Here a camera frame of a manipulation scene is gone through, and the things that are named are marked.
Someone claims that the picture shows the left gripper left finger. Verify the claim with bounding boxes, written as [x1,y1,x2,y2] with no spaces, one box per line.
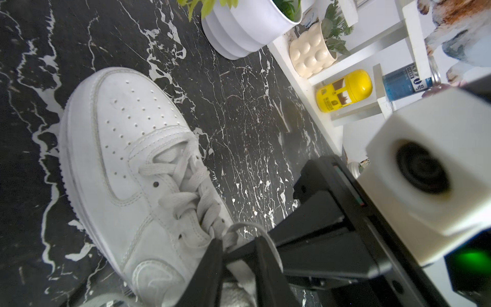
[176,239,224,307]

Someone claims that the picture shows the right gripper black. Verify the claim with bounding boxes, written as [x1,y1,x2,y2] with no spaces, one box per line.
[226,156,437,306]

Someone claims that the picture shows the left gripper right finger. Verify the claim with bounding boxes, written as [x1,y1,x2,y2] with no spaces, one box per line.
[254,237,300,307]

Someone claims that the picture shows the white sneaker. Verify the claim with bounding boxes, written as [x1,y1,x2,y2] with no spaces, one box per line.
[58,67,237,306]

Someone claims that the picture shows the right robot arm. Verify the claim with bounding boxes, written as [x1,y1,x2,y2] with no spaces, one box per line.
[269,148,490,306]

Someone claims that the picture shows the yellow round container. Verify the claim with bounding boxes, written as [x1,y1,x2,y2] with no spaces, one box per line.
[316,70,373,113]

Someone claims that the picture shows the blue white can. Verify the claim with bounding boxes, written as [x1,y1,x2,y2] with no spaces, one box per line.
[382,56,441,102]

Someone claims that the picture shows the cream bumpy pot plant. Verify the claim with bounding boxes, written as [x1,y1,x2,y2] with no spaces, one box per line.
[289,1,353,78]

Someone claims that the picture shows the white stepped shelf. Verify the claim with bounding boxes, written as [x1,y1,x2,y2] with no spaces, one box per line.
[267,1,439,156]

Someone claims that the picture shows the white pot orange flowers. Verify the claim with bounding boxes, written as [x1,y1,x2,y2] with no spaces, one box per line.
[178,0,302,60]

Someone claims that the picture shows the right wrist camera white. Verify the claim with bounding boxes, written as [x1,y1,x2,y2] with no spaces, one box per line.
[358,88,490,266]

